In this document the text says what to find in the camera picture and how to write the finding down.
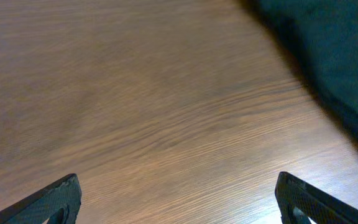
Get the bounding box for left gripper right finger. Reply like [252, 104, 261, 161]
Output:
[275, 172, 358, 224]

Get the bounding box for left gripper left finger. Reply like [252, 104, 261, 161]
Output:
[0, 174, 81, 224]

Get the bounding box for black shorts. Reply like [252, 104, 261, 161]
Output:
[240, 0, 358, 148]

